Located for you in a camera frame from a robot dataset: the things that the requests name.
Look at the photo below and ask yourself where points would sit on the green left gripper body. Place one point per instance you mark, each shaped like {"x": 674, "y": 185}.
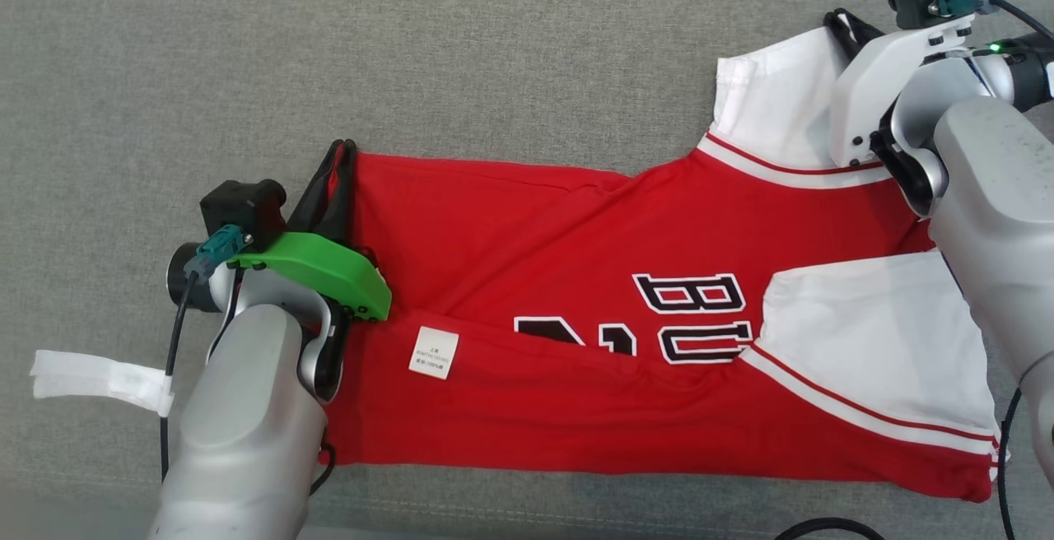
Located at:
{"x": 321, "y": 264}

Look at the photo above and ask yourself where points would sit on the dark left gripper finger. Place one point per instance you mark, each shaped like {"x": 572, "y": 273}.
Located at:
{"x": 317, "y": 198}
{"x": 344, "y": 194}

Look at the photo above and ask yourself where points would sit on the white tape tag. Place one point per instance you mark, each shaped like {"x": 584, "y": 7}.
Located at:
{"x": 90, "y": 375}

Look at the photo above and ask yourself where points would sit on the grey fabric sofa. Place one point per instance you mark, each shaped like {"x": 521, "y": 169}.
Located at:
{"x": 494, "y": 71}

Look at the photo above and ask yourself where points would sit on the teal left camera plug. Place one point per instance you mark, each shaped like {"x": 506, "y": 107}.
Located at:
{"x": 216, "y": 248}

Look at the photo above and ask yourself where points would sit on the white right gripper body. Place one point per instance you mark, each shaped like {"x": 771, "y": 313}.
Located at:
{"x": 873, "y": 79}

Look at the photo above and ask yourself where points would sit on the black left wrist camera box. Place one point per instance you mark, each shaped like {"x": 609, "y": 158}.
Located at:
{"x": 243, "y": 209}

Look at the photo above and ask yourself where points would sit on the red white jersey shirt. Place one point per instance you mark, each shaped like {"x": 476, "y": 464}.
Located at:
{"x": 535, "y": 227}

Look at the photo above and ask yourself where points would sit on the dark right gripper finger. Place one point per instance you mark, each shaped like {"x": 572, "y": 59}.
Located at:
{"x": 841, "y": 38}
{"x": 860, "y": 30}

